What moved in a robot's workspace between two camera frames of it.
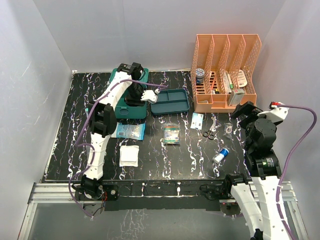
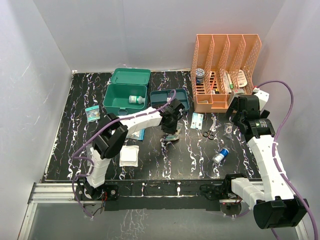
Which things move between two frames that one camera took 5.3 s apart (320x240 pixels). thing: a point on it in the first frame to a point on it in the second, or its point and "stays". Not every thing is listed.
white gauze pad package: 129,156 stays
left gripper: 134,102 to 172,130
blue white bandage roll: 223,153 stays
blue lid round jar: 199,75 stays
